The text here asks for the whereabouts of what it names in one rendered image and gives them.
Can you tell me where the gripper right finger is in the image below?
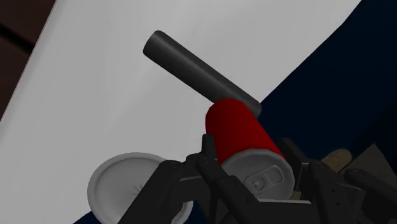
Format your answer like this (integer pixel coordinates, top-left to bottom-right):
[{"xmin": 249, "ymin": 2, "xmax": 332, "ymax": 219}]
[{"xmin": 279, "ymin": 137, "xmax": 397, "ymax": 224}]

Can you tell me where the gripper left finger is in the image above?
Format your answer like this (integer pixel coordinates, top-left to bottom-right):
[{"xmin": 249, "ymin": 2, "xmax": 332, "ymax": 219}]
[{"xmin": 118, "ymin": 134, "xmax": 265, "ymax": 224}]

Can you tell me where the red drink can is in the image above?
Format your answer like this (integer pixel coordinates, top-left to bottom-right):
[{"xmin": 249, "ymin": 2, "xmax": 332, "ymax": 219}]
[{"xmin": 205, "ymin": 98, "xmax": 296, "ymax": 201}]

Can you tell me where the tan wooden object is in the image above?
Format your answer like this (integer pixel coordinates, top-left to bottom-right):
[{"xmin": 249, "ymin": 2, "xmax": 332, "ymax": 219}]
[{"xmin": 321, "ymin": 148, "xmax": 353, "ymax": 173}]

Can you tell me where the white plate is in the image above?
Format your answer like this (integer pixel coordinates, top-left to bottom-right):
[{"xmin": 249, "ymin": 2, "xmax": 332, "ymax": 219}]
[{"xmin": 87, "ymin": 151, "xmax": 195, "ymax": 224}]

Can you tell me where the dark grey cylinder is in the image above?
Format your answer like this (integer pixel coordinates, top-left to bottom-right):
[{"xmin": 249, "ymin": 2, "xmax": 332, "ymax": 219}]
[{"xmin": 143, "ymin": 30, "xmax": 263, "ymax": 119}]

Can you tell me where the white table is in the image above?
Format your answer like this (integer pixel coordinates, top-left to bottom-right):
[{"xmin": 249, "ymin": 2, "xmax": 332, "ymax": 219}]
[{"xmin": 0, "ymin": 0, "xmax": 363, "ymax": 224}]

